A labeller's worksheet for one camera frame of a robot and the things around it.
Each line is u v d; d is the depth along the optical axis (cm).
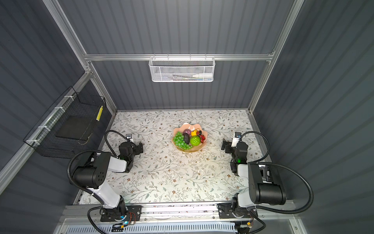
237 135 79
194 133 99
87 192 50
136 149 89
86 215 66
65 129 73
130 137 86
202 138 96
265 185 45
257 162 68
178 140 92
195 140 93
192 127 105
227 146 83
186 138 95
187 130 99
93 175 48
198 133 98
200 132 100
